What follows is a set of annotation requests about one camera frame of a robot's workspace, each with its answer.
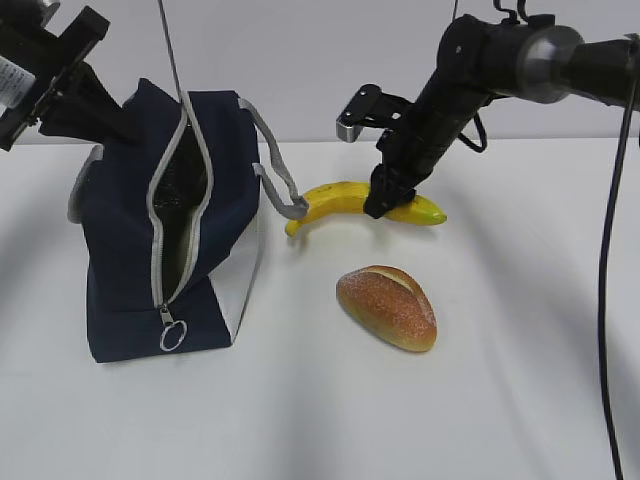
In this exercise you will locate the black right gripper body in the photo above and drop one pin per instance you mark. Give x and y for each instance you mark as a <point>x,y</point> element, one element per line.
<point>411,150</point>

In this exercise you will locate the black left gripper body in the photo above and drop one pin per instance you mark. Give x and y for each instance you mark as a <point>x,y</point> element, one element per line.
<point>36,64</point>

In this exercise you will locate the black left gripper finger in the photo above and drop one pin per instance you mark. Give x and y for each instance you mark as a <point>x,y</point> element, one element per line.
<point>87,84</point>
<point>78,117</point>

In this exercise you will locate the yellow banana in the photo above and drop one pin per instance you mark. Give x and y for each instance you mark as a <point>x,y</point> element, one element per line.
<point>347,197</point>

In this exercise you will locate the navy blue lunch bag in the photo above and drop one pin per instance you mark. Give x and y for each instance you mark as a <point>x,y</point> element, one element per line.
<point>171,225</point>

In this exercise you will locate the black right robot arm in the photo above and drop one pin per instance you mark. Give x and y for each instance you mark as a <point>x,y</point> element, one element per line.
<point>477,63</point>

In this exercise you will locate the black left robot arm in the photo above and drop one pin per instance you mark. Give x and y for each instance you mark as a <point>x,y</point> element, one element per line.
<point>46,81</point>

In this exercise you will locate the brown bread loaf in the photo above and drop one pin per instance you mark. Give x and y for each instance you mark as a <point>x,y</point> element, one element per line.
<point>390,304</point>

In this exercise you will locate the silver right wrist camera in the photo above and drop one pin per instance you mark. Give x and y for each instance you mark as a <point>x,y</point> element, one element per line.
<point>360,112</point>

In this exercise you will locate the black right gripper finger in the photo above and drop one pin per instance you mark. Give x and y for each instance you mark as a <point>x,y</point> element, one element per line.
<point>388,190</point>

